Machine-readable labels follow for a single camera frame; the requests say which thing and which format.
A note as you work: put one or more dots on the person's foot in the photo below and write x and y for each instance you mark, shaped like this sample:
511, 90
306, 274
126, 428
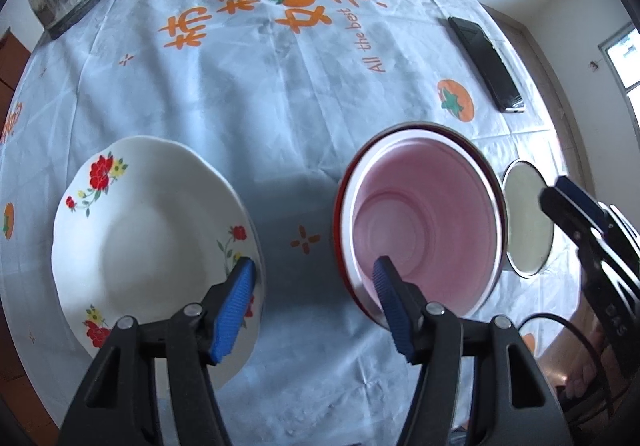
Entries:
580, 376

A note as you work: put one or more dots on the black smartphone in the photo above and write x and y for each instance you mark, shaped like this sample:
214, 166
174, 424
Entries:
487, 60

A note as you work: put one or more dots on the orange printed white tablecloth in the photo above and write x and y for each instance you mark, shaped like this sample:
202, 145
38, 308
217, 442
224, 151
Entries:
250, 100

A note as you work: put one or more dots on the red bowl with pink inside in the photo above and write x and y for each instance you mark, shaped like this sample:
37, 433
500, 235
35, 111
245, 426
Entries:
420, 216

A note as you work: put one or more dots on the window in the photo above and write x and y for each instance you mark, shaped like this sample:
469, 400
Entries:
625, 55

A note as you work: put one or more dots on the beige door frame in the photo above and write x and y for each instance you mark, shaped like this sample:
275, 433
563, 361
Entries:
550, 75

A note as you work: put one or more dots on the red flower white plate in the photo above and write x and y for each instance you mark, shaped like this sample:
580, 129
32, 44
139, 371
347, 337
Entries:
150, 246

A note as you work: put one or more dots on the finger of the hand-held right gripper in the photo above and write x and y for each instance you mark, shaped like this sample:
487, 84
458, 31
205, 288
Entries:
625, 236
575, 206

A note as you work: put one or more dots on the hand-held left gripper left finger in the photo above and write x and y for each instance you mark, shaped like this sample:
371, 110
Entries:
235, 306

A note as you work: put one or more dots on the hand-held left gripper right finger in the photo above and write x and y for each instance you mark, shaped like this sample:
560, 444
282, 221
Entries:
395, 308

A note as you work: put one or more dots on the brown wooden cabinet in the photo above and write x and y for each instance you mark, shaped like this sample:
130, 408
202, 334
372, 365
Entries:
10, 60

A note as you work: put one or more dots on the red pink-lined bowl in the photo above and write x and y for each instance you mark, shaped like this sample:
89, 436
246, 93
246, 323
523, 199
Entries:
501, 226

